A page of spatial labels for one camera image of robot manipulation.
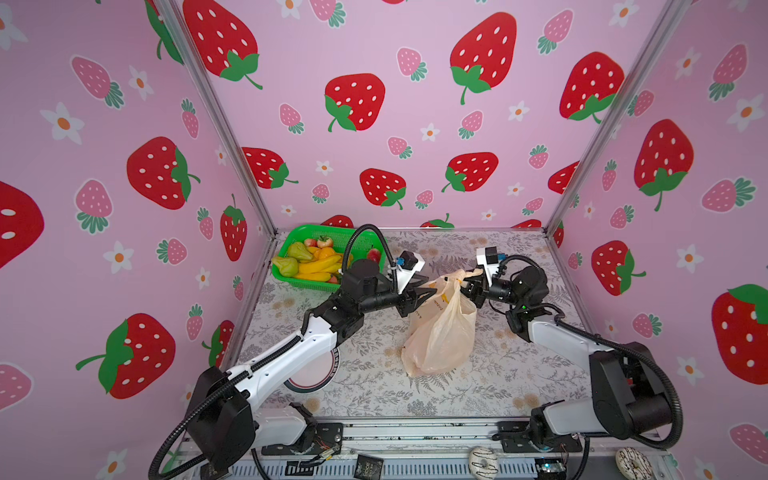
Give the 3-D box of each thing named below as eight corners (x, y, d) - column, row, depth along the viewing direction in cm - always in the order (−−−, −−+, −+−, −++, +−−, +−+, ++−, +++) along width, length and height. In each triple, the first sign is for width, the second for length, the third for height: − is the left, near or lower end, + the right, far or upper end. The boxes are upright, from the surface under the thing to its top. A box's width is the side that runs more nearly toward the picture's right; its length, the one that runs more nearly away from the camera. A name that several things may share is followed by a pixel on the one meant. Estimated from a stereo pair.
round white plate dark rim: (296, 407, 81) (294, 405, 79) (285, 385, 85) (283, 383, 83) (348, 369, 88) (347, 366, 86) (336, 350, 91) (335, 347, 90)
